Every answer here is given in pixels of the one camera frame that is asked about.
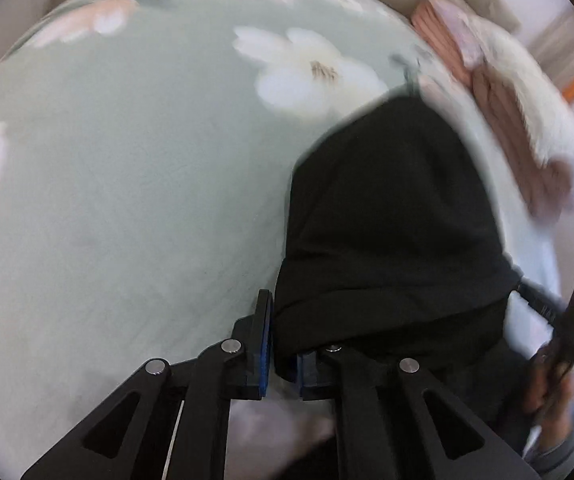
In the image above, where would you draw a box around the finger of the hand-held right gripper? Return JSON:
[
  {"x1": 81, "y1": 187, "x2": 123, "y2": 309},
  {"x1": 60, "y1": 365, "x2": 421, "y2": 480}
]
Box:
[{"x1": 513, "y1": 276, "x2": 570, "y2": 333}]

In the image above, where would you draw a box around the pink ribbed blanket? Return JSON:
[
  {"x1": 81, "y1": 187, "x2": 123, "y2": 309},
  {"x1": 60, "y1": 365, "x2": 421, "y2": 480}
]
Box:
[{"x1": 410, "y1": 0, "x2": 574, "y2": 221}]

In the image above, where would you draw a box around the green floral bed sheet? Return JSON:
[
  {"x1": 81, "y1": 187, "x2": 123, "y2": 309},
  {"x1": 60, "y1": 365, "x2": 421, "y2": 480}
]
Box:
[{"x1": 0, "y1": 0, "x2": 574, "y2": 466}]

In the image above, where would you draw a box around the white fluffy blanket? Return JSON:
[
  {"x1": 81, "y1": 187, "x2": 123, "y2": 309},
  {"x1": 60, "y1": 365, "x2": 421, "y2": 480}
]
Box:
[{"x1": 459, "y1": 12, "x2": 574, "y2": 171}]

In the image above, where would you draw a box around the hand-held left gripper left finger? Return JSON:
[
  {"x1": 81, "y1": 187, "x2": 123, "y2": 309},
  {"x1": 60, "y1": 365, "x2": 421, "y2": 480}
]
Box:
[{"x1": 21, "y1": 288, "x2": 274, "y2": 480}]

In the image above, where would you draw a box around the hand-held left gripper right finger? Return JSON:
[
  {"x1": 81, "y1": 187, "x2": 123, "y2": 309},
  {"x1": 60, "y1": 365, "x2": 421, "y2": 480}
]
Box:
[{"x1": 295, "y1": 344, "x2": 540, "y2": 480}]

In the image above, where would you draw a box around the person's right hand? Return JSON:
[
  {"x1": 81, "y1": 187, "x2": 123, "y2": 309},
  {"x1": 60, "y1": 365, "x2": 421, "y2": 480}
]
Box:
[{"x1": 523, "y1": 342, "x2": 574, "y2": 428}]

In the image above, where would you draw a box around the black garment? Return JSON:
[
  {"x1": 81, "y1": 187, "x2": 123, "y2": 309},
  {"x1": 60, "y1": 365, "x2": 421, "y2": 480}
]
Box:
[{"x1": 273, "y1": 94, "x2": 535, "y2": 456}]

